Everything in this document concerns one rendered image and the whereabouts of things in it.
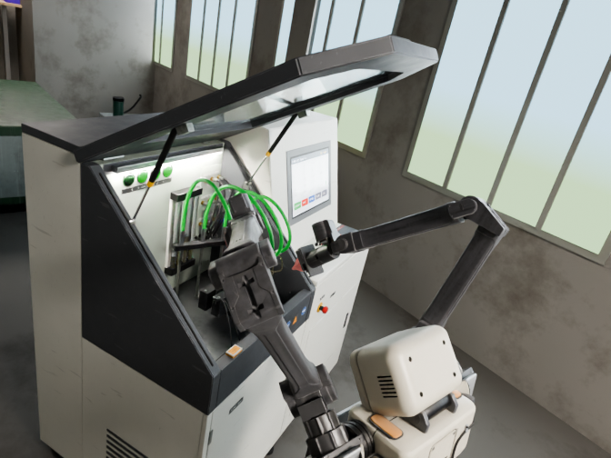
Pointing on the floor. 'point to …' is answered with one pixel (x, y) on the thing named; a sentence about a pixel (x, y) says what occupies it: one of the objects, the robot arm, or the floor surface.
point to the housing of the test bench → (59, 267)
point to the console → (252, 144)
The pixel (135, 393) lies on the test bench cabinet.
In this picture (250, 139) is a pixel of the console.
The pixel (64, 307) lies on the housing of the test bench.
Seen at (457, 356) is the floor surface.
